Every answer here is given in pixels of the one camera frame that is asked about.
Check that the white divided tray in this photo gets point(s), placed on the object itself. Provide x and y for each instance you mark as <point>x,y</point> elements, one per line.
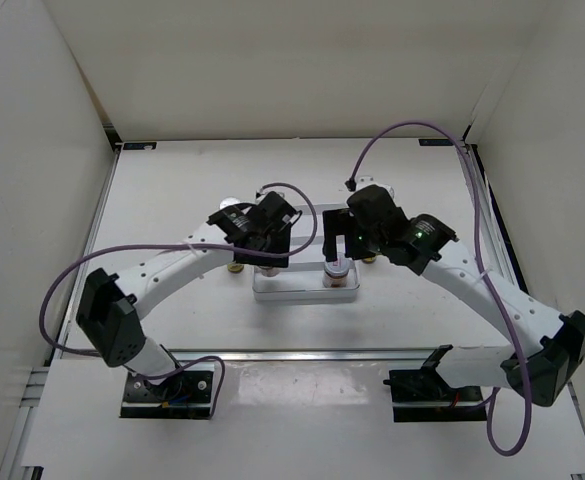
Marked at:
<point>302,281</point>

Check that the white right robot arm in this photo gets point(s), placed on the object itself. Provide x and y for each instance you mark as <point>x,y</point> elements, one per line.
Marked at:
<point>544,346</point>

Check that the aluminium frame rail front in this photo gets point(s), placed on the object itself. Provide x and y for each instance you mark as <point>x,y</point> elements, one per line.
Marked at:
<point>418,354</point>

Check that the left white shaker bottle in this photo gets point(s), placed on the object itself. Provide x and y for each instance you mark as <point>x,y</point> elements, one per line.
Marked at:
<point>229,201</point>

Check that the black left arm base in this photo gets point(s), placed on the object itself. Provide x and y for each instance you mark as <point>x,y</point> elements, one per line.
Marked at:
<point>191,394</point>

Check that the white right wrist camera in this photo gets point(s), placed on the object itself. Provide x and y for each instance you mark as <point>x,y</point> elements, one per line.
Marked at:
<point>365,180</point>

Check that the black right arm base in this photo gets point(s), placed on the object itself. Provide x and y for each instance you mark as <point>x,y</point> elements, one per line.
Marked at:
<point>420,395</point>

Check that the sauce jar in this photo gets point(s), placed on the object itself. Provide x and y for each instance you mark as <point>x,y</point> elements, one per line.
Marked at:
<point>336,272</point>
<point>270,272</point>

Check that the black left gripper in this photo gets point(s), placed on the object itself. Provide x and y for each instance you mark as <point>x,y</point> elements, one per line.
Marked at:
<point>261,260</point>

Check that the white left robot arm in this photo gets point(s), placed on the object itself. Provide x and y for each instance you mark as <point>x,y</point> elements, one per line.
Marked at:
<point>112,306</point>

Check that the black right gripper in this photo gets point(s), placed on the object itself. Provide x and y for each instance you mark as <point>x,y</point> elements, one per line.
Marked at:
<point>338,222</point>

